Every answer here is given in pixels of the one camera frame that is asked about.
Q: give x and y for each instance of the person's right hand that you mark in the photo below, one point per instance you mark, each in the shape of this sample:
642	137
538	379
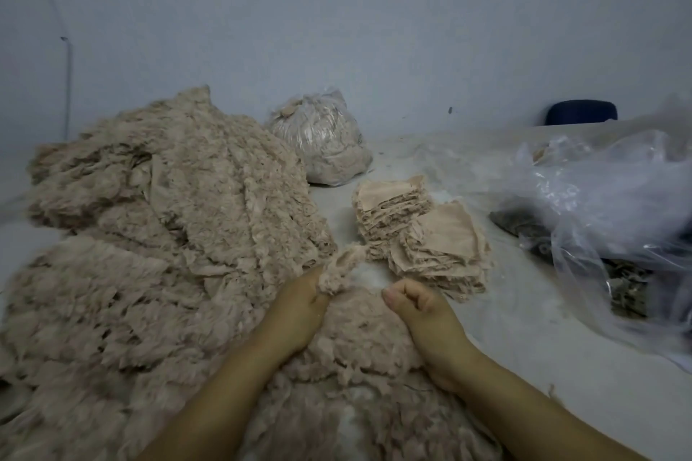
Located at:
433	326

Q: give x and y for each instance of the person's left hand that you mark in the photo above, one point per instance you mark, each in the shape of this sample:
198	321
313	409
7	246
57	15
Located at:
290	315

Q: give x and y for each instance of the beige fabric piece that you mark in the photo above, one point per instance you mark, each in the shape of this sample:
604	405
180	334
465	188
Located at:
341	266

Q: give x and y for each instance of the beige scrap strips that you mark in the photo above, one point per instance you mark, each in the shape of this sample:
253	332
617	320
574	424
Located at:
357	369

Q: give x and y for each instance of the stack of sorted beige pieces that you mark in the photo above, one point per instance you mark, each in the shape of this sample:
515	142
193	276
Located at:
384	207

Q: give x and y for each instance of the large pile beige fabric scraps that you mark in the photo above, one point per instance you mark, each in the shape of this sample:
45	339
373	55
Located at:
151	250

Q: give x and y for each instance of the person's left forearm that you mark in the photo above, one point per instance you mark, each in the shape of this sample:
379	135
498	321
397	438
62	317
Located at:
211	417

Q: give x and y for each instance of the person's right forearm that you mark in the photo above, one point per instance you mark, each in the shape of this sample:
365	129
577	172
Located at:
551	423

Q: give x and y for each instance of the beige fur pile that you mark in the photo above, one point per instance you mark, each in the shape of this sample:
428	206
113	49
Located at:
557	150

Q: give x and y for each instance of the clear bag of beige scraps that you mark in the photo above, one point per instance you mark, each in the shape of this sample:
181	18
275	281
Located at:
322	137

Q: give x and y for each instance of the large clear plastic bag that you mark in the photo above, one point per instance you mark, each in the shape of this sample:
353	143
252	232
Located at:
622	207

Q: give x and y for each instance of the blue chair back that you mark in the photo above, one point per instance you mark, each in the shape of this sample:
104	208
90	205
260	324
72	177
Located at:
582	112

